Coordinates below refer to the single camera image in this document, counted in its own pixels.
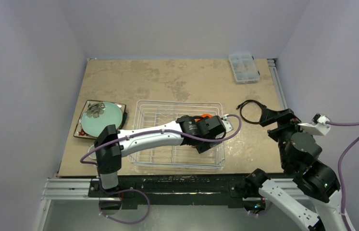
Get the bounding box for orange bowl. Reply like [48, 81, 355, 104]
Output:
[201, 114, 213, 118]

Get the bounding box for grey coffee mug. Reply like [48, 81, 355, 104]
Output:
[87, 145, 97, 160]

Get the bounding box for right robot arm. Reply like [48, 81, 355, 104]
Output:
[243, 106, 355, 231]

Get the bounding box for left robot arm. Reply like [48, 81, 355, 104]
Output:
[94, 115, 234, 197]

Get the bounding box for clear plastic organizer box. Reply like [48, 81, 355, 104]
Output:
[228, 52, 260, 84]

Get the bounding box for light green round plate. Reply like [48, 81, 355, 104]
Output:
[81, 102, 123, 137]

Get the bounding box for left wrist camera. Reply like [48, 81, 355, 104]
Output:
[221, 116, 234, 133]

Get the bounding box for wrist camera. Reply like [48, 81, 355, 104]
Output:
[221, 116, 234, 133]
[298, 114, 331, 136]

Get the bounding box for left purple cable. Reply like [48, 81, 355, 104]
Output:
[80, 114, 243, 195]

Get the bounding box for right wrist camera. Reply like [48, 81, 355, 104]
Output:
[298, 114, 331, 136]

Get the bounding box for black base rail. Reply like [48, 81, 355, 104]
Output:
[88, 173, 279, 211]

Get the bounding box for white wire dish rack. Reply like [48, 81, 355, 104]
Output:
[127, 100, 226, 169]

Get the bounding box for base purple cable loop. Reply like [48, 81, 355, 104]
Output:
[98, 186, 152, 224]

